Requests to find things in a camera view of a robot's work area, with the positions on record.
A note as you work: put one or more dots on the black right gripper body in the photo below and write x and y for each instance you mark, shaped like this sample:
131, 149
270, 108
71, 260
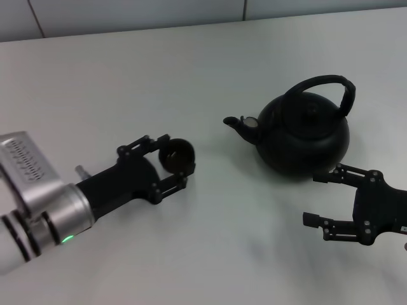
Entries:
384, 209

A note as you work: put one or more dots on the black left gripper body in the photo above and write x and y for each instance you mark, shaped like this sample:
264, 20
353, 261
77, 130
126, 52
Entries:
127, 181

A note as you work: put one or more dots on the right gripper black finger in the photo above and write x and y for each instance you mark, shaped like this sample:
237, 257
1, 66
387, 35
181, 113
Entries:
343, 230
349, 176

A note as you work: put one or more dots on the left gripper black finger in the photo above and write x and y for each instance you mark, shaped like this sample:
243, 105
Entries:
173, 185
143, 143

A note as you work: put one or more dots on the small dark teacup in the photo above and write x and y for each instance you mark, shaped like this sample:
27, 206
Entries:
176, 154

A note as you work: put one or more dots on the silver metal connector plug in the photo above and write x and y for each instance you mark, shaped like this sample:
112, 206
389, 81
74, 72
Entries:
82, 171

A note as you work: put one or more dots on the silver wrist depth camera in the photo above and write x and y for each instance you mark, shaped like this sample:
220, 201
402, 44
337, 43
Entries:
28, 162

